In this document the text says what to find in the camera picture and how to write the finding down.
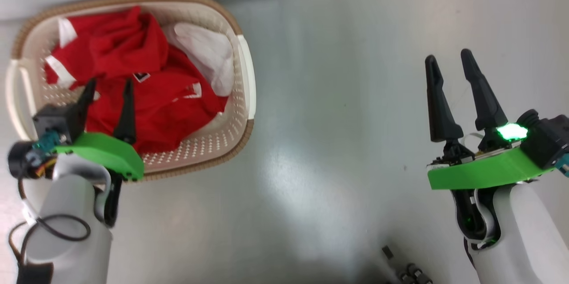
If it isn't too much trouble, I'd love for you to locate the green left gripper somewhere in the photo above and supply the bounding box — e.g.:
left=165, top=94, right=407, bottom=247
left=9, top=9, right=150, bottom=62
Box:
left=53, top=78, right=144, bottom=182

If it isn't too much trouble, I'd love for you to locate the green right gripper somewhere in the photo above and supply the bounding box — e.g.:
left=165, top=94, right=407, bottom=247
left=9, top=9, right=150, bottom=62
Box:
left=425, top=49, right=556, bottom=190

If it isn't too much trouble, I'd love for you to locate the red shirt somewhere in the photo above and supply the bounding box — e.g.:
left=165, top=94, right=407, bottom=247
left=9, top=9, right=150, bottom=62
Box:
left=44, top=5, right=235, bottom=156

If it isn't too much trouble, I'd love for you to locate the cream perforated laundry basket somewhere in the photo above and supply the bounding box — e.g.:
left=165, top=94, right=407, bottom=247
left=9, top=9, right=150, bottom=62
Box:
left=5, top=0, right=257, bottom=182

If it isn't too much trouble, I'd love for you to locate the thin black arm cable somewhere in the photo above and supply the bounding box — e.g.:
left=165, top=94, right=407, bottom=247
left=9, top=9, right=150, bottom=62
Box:
left=8, top=213, right=92, bottom=284

